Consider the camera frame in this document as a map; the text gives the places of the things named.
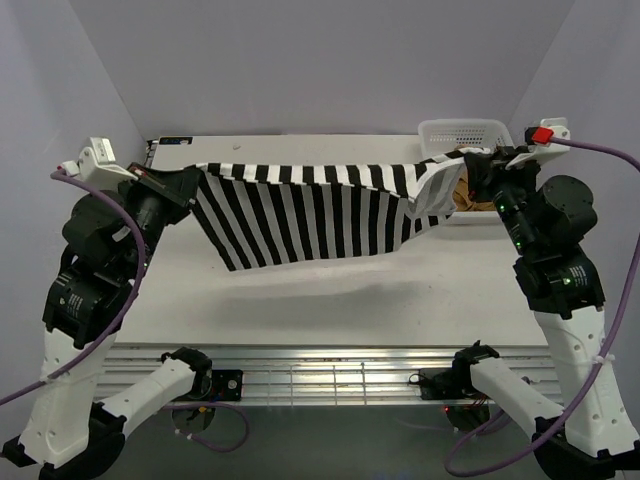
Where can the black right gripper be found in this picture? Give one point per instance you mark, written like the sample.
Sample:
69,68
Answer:
486,168

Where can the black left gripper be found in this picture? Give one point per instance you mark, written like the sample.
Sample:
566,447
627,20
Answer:
179,187

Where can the black white striped tank top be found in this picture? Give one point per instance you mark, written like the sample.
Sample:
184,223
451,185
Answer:
260,216

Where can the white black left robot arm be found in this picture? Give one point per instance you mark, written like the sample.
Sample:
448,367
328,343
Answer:
111,237

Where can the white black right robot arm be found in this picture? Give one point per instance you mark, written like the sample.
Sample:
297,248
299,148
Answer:
588,434

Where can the tan tank top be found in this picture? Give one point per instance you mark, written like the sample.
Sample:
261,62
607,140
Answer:
463,201

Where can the white plastic perforated basket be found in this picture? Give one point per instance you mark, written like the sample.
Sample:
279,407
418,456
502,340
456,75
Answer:
444,135

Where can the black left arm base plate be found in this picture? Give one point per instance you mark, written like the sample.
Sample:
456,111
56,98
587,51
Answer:
223,385

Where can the aluminium rail frame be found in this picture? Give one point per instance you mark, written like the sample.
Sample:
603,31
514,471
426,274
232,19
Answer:
323,376

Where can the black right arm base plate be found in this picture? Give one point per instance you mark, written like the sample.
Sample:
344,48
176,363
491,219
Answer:
444,384

